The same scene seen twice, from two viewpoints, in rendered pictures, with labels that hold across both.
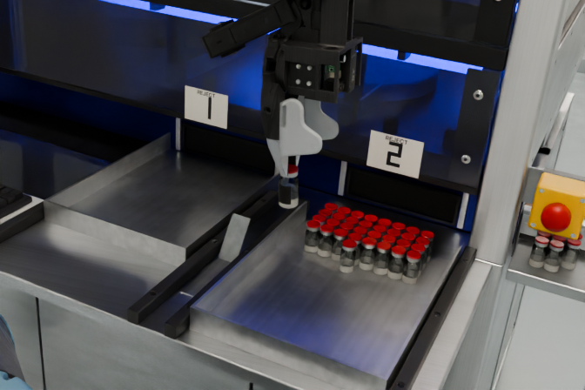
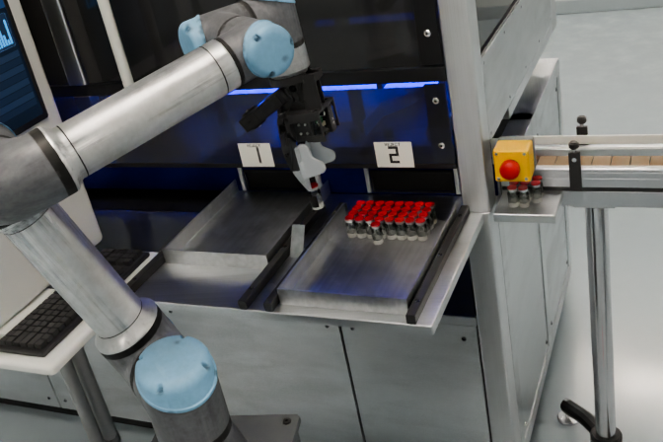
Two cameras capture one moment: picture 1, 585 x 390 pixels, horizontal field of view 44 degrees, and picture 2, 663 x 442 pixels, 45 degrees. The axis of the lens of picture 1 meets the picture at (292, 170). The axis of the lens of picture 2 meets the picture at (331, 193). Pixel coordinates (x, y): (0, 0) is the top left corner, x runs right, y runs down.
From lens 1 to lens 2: 0.61 m
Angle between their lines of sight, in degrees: 3
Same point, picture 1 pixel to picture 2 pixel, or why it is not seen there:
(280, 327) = (338, 288)
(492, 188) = (465, 161)
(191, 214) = (264, 233)
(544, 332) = not seen: hidden behind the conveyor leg
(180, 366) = (289, 353)
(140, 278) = (241, 282)
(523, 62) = (457, 72)
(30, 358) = not seen: hidden behind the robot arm
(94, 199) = (194, 241)
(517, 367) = (581, 299)
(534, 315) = not seen: hidden behind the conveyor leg
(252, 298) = (318, 275)
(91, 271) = (207, 286)
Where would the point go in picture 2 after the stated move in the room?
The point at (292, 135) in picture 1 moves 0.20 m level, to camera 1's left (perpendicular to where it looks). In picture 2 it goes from (307, 165) to (192, 185)
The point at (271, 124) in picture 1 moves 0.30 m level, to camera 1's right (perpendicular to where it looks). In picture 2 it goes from (292, 162) to (469, 130)
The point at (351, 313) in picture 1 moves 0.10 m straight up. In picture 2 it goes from (384, 268) to (376, 225)
